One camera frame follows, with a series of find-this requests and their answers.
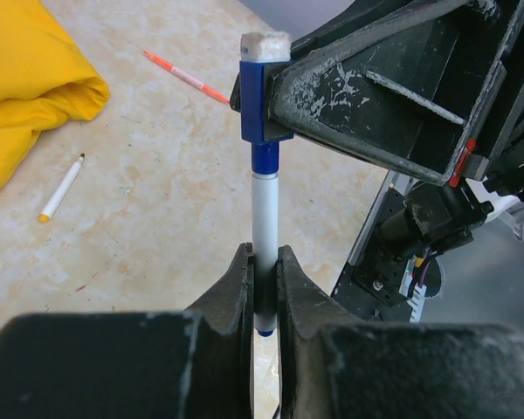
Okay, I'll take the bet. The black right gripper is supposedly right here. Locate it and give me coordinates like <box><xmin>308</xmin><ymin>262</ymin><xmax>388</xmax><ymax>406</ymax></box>
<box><xmin>229</xmin><ymin>0</ymin><xmax>524</xmax><ymax>188</ymax></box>

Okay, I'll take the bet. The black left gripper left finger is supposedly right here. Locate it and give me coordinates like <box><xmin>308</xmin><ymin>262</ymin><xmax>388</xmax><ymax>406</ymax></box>
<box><xmin>0</xmin><ymin>244</ymin><xmax>253</xmax><ymax>418</ymax></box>

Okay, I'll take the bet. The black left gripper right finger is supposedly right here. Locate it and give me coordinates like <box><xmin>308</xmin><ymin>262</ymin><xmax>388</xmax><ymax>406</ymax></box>
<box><xmin>277</xmin><ymin>246</ymin><xmax>524</xmax><ymax>418</ymax></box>

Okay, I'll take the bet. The white blue-end pen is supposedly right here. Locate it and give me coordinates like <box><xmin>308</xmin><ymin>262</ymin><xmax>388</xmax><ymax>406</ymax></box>
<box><xmin>252</xmin><ymin>173</ymin><xmax>279</xmax><ymax>337</ymax></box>

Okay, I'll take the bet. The small blue pen cap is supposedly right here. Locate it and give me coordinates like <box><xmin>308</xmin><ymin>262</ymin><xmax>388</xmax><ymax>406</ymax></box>
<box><xmin>238</xmin><ymin>31</ymin><xmax>293</xmax><ymax>175</ymax></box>

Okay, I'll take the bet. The thin white yellow-end pen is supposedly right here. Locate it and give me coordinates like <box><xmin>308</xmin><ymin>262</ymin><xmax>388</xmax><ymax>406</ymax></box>
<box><xmin>38</xmin><ymin>153</ymin><xmax>86</xmax><ymax>223</ymax></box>

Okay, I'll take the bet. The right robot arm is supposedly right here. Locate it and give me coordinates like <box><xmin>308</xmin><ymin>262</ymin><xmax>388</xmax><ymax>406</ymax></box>
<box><xmin>231</xmin><ymin>1</ymin><xmax>524</xmax><ymax>193</ymax></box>

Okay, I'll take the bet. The orange pink highlighter pen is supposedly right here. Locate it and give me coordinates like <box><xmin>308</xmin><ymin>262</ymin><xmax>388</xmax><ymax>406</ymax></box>
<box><xmin>143</xmin><ymin>51</ymin><xmax>230</xmax><ymax>105</ymax></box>

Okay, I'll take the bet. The yellow folded t-shirt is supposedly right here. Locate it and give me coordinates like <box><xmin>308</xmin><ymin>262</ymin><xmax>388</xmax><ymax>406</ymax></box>
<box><xmin>0</xmin><ymin>1</ymin><xmax>110</xmax><ymax>190</ymax></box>

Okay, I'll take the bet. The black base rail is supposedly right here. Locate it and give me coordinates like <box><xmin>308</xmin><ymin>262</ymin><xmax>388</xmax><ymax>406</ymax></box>
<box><xmin>329</xmin><ymin>169</ymin><xmax>445</xmax><ymax>324</ymax></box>

